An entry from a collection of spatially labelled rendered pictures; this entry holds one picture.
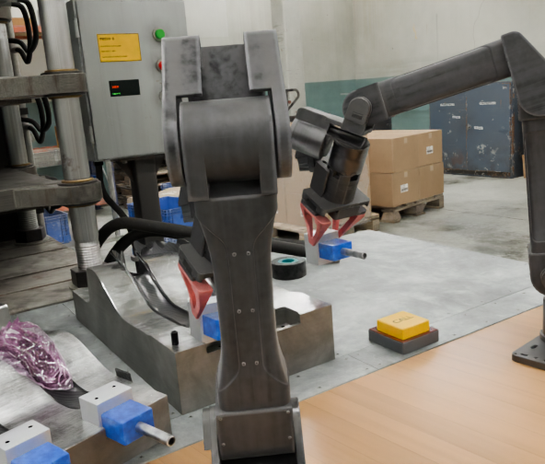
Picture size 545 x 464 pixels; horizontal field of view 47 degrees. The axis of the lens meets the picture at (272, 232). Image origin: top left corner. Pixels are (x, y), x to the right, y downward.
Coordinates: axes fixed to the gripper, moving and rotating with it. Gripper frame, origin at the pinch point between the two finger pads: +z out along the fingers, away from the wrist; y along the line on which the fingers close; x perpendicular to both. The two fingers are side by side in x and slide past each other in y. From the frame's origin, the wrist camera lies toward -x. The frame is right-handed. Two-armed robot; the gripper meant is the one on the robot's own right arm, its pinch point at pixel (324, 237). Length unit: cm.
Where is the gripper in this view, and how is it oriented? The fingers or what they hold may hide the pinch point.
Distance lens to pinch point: 110.4
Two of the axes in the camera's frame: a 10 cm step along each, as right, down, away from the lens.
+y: -8.3, 1.9, -5.2
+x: 5.2, 5.8, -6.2
